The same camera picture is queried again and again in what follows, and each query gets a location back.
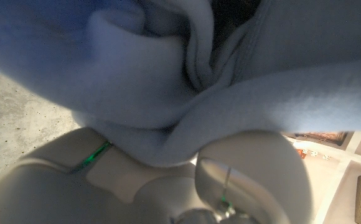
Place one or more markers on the printed bookshelf backdrop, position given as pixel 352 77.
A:
pixel 342 174

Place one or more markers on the blue hoodie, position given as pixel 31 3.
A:
pixel 199 68

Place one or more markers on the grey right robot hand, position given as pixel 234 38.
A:
pixel 105 193

